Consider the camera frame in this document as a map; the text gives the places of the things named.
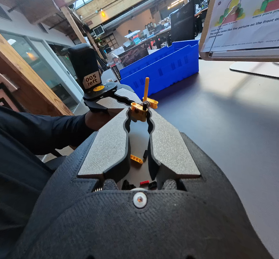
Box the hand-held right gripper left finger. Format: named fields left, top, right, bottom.
left=78, top=108, right=132, bottom=183

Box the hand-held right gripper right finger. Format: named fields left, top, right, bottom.
left=147, top=108, right=201, bottom=182

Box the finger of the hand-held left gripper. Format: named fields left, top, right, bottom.
left=84, top=98, right=128, bottom=117
left=113, top=84, right=142, bottom=107

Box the yellow lego axle with connector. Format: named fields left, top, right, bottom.
left=142, top=77, right=159, bottom=110

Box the yellow and grey lego assembly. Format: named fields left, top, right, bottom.
left=130, top=101, right=151, bottom=123

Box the person's left forearm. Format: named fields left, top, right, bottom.
left=0, top=105, right=94, bottom=155

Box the black lego set box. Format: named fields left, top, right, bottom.
left=118, top=42, right=150, bottom=68

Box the black lego T connector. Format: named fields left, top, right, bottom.
left=121, top=179, right=136, bottom=191

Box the person's left hand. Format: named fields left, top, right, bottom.
left=85, top=111, right=114, bottom=131

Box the clear water bottle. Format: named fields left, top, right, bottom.
left=105, top=47, right=122, bottom=82

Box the blue plastic bin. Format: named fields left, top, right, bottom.
left=119, top=39, right=200, bottom=96

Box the stack of boxes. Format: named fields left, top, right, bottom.
left=124, top=30, right=142, bottom=46

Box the black computer monitor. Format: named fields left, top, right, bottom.
left=170, top=0, right=196, bottom=45

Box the person's torso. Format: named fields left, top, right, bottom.
left=0, top=128, right=66, bottom=259

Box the instruction sheet on stand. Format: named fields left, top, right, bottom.
left=199, top=0, right=279, bottom=62

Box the white monitor stand base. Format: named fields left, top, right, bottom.
left=229, top=62, right=279, bottom=79

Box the printed instruction sheet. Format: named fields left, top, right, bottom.
left=201, top=0, right=279, bottom=53

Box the wooden post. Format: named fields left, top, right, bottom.
left=61, top=6, right=87, bottom=44

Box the metal air duct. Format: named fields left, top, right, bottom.
left=101, top=0, right=186, bottom=30

